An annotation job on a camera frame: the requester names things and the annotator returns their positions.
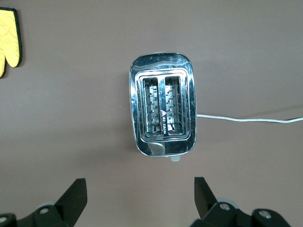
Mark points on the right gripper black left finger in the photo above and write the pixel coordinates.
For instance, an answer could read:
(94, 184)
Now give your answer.
(68, 205)

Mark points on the yellow quilted oven mitt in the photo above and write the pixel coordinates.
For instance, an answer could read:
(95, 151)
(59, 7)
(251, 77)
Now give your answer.
(8, 35)

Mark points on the silver and beige two-slot toaster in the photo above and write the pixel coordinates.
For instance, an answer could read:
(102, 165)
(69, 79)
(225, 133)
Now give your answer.
(146, 63)

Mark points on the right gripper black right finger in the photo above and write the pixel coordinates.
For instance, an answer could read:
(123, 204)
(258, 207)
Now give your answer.
(213, 212)

